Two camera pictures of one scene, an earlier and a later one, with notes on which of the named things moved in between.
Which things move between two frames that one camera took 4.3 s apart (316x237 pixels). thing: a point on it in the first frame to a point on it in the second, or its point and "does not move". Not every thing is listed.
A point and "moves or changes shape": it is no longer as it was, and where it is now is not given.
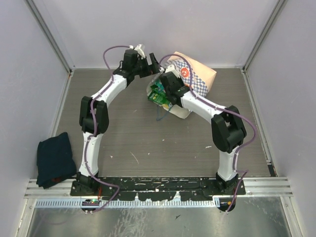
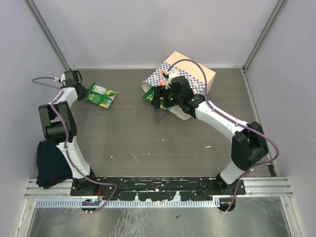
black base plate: x=157 y=188 does not move
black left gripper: x=150 y=69 to x=83 y=94
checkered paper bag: x=196 y=75 moves or changes shape
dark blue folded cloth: x=55 y=161 does not move
